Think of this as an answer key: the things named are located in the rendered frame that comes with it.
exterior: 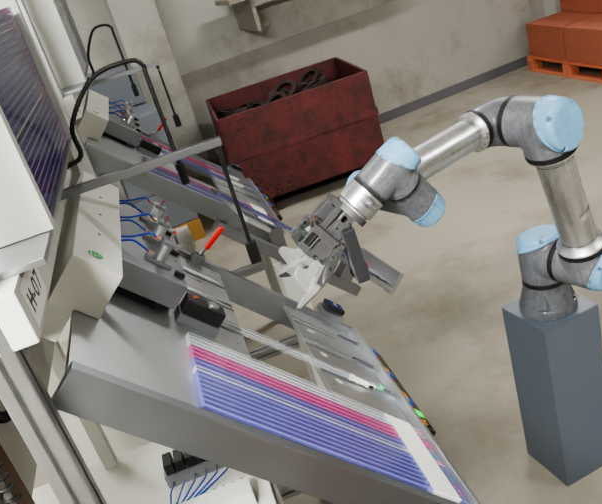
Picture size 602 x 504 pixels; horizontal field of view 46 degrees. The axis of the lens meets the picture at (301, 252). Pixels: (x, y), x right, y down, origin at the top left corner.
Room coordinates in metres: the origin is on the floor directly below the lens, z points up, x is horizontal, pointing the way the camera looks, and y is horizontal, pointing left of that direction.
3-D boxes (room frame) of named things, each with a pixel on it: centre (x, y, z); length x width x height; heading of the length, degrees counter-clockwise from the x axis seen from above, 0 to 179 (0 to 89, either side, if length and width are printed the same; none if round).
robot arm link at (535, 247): (1.61, -0.61, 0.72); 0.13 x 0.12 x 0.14; 30
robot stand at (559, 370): (1.61, -0.60, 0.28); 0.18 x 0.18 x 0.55; 16
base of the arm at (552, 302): (1.61, -0.60, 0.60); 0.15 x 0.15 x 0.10
